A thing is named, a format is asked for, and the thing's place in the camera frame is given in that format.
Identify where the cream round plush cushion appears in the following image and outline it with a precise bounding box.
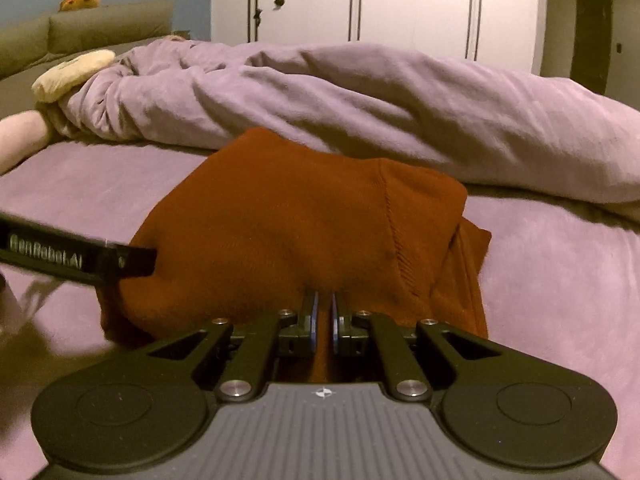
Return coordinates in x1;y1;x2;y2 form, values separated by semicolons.
31;49;117;103

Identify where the dark wooden door frame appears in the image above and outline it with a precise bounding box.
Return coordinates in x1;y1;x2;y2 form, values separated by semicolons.
570;0;640;96

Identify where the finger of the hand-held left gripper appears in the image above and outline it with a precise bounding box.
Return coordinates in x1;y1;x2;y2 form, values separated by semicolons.
96;242;157;292

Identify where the rust brown knit sweater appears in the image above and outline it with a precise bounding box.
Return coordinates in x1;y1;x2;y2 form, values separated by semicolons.
100;127;493;386

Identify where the white wardrobe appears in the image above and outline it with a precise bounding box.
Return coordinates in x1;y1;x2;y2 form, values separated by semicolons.
210;0;548;76

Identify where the purple duvet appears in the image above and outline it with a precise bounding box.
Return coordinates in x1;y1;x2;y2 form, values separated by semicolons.
57;39;640;223

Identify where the long white plush toy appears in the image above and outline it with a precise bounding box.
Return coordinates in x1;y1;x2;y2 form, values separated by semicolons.
0;110;55;173

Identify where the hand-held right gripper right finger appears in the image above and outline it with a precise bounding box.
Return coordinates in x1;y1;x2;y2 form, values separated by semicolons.
331;291;497;403

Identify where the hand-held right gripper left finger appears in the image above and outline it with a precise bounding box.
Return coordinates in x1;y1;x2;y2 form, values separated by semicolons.
150;290;320;404

